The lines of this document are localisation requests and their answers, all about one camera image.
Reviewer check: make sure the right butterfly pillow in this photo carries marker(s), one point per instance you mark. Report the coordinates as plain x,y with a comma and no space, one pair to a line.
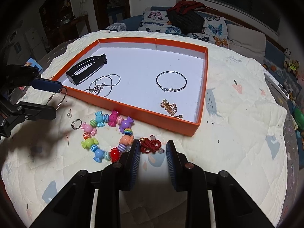
214,31

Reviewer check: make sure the orange shallow tray box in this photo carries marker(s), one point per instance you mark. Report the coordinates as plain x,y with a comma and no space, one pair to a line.
127,83

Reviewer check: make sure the black smart band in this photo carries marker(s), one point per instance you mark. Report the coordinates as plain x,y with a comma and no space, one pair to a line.
85,69

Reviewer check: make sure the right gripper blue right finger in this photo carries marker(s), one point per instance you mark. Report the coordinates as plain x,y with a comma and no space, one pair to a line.
176,164

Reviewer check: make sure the green toy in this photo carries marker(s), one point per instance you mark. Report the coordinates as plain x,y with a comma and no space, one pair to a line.
299,118

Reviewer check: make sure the beige pillow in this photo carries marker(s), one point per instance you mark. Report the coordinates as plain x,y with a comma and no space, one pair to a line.
247,42

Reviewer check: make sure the left butterfly pillow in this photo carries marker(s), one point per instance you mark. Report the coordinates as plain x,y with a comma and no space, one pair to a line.
157,21

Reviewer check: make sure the large silver hoop bangle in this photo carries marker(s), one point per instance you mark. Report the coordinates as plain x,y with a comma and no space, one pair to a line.
171,81

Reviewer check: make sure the children's picture book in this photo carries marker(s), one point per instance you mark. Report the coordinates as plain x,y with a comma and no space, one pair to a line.
33,63

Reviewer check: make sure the black and red clothing pile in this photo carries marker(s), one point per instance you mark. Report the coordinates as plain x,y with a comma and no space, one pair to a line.
184,16

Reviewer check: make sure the pearl stud earring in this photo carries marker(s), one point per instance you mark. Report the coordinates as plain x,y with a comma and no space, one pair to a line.
69,115

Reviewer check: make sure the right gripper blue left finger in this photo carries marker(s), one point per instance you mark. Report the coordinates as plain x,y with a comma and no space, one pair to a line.
130,163

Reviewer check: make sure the white refrigerator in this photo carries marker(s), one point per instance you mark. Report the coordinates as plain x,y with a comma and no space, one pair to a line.
35,43

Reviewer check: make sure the panda plush toy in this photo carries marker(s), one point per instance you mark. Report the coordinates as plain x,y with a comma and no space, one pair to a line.
287,53

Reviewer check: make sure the white quilted blanket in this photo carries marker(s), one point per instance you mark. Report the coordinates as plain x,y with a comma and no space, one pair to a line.
241,131

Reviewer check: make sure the butterfly pillow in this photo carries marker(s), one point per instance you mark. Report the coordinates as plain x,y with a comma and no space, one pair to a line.
214,31
157,21

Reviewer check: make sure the bear plush yellow vest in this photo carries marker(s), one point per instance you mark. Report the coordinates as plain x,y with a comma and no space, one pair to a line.
291,66

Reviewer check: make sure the white remote control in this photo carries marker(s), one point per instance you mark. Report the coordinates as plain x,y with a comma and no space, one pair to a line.
271,78

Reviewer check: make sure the dark wooden side table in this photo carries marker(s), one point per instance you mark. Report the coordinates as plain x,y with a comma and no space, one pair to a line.
69,30

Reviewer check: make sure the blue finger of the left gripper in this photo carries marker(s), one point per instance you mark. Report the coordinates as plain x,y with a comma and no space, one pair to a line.
47,85
33,111

